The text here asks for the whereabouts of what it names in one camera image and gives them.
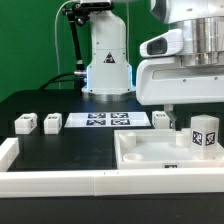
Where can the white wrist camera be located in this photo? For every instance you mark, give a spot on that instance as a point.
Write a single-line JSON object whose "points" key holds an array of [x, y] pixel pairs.
{"points": [[167, 44]]}

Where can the white square table top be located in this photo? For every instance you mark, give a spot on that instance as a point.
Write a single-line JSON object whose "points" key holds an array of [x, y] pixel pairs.
{"points": [[162, 148]]}

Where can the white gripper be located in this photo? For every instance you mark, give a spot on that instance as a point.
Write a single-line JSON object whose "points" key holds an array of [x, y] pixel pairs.
{"points": [[164, 81]]}

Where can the white marker sheet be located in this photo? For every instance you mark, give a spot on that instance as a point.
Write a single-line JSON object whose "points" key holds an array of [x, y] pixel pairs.
{"points": [[107, 119]]}

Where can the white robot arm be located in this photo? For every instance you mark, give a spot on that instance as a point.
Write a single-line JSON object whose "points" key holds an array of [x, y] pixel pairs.
{"points": [[184, 65]]}

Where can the white U-shaped fence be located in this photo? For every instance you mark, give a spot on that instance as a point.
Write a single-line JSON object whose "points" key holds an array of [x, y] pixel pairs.
{"points": [[135, 175]]}

